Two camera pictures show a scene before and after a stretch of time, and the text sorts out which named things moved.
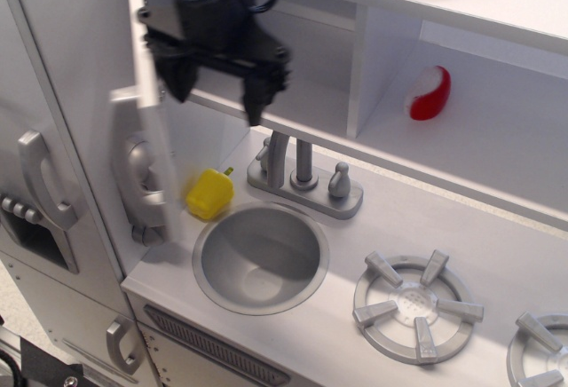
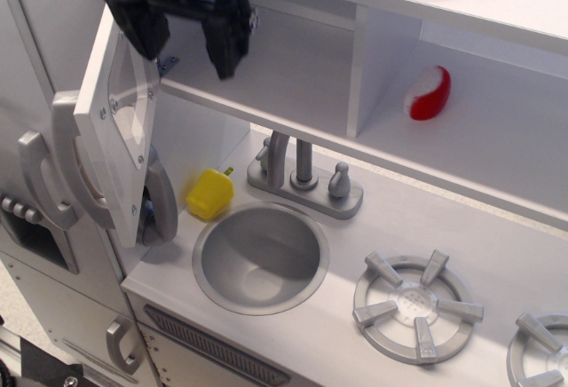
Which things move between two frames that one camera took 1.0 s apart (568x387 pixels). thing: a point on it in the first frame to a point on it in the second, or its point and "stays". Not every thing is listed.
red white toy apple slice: x=428 y=99 stays
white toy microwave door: x=157 y=124 to x=115 y=112
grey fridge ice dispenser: x=27 y=230 stays
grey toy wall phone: x=143 y=182 stays
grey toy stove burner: x=414 y=308 stays
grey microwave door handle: x=138 y=160 to x=94 y=206
